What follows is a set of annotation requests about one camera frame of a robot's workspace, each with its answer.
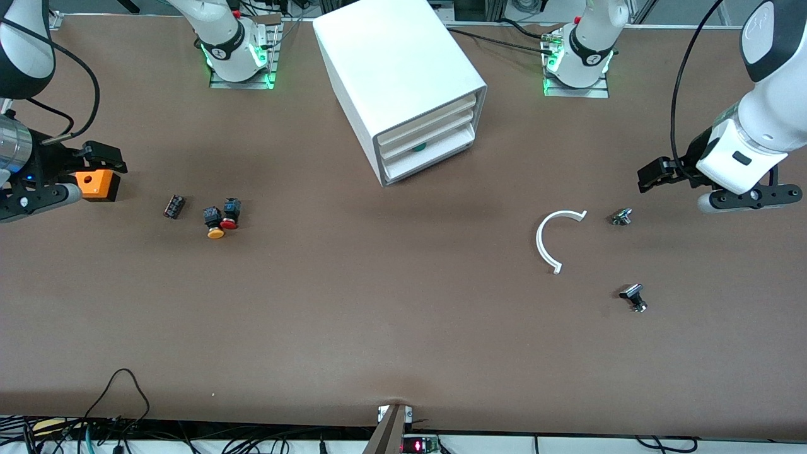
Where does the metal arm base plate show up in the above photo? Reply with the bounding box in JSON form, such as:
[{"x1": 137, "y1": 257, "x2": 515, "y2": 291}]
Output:
[
  {"x1": 208, "y1": 14, "x2": 282, "y2": 90},
  {"x1": 542, "y1": 32, "x2": 611, "y2": 99}
]

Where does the red push button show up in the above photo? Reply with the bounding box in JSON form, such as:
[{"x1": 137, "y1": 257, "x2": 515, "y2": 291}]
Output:
[{"x1": 219, "y1": 197, "x2": 243, "y2": 230}]

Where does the black looped cable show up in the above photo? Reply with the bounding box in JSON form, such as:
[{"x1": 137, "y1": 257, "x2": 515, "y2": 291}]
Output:
[{"x1": 82, "y1": 369, "x2": 152, "y2": 436}]

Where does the white plastic drawer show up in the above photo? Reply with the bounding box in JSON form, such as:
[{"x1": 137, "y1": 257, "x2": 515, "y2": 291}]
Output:
[
  {"x1": 378, "y1": 95, "x2": 477, "y2": 147},
  {"x1": 380, "y1": 108, "x2": 477, "y2": 161},
  {"x1": 383, "y1": 123, "x2": 477, "y2": 183}
]

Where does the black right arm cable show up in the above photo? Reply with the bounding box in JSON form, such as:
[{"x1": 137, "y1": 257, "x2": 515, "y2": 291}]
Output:
[{"x1": 0, "y1": 18, "x2": 102, "y2": 147}]

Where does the white drawer cabinet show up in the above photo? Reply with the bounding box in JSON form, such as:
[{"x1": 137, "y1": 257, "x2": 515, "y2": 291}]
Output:
[{"x1": 313, "y1": 0, "x2": 488, "y2": 188}]

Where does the device with red display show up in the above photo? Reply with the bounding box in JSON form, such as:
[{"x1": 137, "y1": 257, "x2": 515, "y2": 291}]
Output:
[{"x1": 401, "y1": 434, "x2": 441, "y2": 454}]

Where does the yellow push button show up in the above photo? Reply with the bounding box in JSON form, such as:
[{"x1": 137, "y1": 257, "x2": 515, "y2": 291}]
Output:
[{"x1": 202, "y1": 206, "x2": 226, "y2": 240}]

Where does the brown wooden post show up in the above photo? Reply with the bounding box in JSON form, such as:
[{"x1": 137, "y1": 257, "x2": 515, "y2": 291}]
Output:
[{"x1": 361, "y1": 404, "x2": 409, "y2": 454}]

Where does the white curved plastic piece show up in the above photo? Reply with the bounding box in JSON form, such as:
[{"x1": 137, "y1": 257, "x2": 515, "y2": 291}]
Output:
[{"x1": 535, "y1": 209, "x2": 588, "y2": 275}]

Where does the orange button box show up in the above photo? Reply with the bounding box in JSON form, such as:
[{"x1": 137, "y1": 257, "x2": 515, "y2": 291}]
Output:
[{"x1": 76, "y1": 169, "x2": 120, "y2": 202}]

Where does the long black cable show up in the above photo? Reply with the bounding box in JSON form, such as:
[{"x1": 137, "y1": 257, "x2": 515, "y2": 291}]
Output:
[{"x1": 446, "y1": 27, "x2": 554, "y2": 56}]

